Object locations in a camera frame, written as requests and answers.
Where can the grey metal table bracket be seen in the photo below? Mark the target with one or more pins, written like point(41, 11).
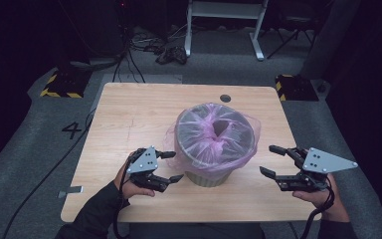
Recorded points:
point(70, 191)

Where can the green ribbed bin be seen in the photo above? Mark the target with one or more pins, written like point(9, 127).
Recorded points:
point(209, 179)

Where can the white desk frame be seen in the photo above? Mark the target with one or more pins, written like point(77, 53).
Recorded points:
point(225, 10)

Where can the black tripod stand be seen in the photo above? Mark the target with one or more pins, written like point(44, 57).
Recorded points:
point(293, 33)

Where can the grey curtain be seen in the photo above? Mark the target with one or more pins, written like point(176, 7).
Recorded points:
point(331, 36)

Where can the pink plastic bag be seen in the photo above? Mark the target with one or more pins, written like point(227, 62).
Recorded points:
point(212, 139)

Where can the dark cloth on floor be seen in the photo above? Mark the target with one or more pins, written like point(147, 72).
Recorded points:
point(172, 54)

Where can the yellow black striped base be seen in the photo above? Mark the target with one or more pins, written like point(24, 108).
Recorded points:
point(64, 84)
point(296, 88)

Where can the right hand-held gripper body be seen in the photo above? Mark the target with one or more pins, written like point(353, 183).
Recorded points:
point(325, 162)

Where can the person's left hand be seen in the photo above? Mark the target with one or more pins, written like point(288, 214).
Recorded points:
point(129, 191)

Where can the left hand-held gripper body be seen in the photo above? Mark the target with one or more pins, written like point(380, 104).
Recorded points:
point(144, 164)

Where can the person's right hand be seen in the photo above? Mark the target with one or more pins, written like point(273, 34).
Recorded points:
point(328, 205)

